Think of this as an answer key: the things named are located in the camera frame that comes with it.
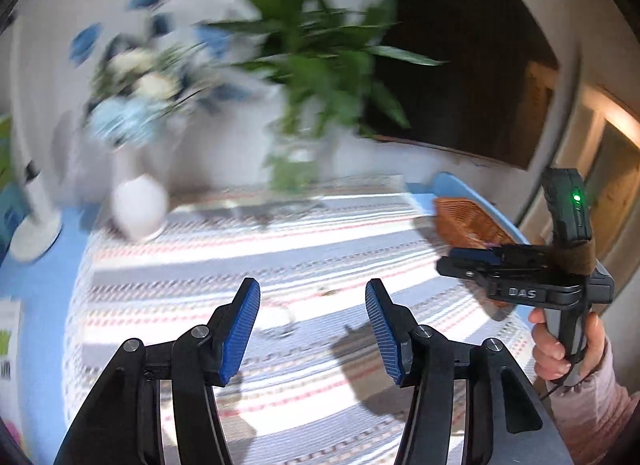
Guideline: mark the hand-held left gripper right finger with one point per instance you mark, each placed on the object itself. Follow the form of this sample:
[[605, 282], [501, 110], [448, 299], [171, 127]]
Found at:
[[382, 335]]

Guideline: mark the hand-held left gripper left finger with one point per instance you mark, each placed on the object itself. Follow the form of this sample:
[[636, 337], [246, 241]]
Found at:
[[240, 330]]

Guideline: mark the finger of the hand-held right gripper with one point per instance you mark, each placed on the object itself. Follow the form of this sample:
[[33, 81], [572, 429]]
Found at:
[[475, 255], [462, 271]]

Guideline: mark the brown wicker basket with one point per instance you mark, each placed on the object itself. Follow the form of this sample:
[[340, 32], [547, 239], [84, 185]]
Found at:
[[465, 225]]

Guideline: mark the person's right forearm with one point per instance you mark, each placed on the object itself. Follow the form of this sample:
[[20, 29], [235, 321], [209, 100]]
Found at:
[[595, 420]]

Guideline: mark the person's right hand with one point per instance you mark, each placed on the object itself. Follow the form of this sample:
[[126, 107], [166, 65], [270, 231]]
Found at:
[[547, 350]]

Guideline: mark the small clear glass item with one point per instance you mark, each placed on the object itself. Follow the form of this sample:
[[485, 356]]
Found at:
[[289, 319]]

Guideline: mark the striped woven mat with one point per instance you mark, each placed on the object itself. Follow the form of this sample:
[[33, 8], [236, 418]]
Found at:
[[325, 245]]

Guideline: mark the white ceramic vase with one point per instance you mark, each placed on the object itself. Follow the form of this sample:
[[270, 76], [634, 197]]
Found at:
[[140, 205]]

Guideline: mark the clear glass vase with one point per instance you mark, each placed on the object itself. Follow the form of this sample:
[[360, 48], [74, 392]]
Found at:
[[300, 160]]

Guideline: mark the white round-base stand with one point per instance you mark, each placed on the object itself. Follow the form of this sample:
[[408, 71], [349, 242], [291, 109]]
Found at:
[[35, 240]]

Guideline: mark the white printed box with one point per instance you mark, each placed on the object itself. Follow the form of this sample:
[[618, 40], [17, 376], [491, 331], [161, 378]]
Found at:
[[9, 340]]

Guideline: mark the blue and white flowers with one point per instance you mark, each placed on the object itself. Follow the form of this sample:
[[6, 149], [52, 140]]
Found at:
[[125, 115]]

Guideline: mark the green leafy plant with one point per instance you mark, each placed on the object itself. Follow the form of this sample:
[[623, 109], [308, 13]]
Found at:
[[310, 60]]

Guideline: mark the dark wall screen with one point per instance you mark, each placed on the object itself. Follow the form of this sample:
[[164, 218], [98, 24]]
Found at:
[[475, 70]]

